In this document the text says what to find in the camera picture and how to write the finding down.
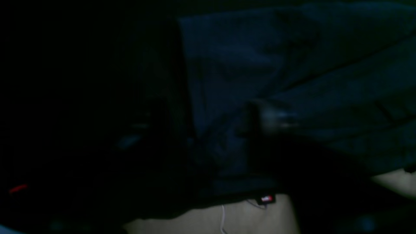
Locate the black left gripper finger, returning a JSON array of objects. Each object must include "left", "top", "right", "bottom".
[{"left": 247, "top": 99, "right": 415, "bottom": 234}]

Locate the black box red label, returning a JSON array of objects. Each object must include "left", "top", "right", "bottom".
[{"left": 256, "top": 194, "right": 276, "bottom": 206}]

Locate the white power strip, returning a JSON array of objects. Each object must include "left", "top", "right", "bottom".
[{"left": 8, "top": 184, "right": 29, "bottom": 196}]

